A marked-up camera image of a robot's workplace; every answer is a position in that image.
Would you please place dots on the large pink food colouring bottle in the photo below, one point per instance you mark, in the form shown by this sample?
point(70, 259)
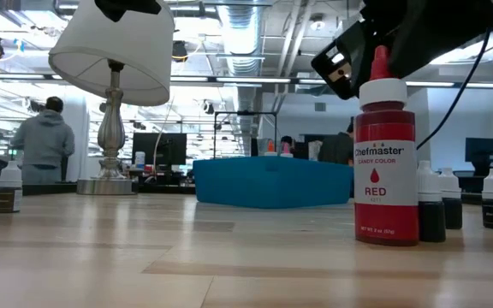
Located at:
point(286, 150)

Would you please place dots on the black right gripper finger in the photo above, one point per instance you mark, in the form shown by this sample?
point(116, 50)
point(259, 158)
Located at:
point(439, 30)

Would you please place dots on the small brown-label dropper bottle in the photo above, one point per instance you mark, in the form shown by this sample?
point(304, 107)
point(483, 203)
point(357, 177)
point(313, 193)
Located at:
point(7, 201)

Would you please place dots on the blue plastic bin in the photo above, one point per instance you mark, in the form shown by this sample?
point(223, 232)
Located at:
point(272, 184)

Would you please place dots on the large orange food colouring bottle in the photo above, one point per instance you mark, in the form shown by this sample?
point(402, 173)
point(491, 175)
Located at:
point(271, 149)

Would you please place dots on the small dark dropper bottle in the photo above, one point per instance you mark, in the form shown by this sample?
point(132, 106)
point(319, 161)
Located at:
point(432, 222)
point(453, 214)

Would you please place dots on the black computer monitor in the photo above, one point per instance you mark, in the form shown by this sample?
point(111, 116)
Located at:
point(481, 149)
point(158, 147)

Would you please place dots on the person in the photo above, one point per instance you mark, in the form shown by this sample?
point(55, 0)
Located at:
point(336, 149)
point(43, 141)

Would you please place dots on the black frame stand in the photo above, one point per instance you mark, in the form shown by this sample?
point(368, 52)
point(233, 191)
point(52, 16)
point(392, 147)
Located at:
point(246, 113)

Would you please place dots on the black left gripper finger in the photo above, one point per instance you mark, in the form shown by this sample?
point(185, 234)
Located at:
point(126, 7)

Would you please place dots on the black aluminium table frame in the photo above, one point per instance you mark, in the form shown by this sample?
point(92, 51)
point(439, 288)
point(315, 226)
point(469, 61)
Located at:
point(49, 188)

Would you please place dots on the table lamp white shade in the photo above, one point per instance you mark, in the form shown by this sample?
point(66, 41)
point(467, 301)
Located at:
point(109, 55)

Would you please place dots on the large red food colouring bottle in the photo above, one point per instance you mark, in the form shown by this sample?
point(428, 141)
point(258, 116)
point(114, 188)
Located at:
point(385, 214)

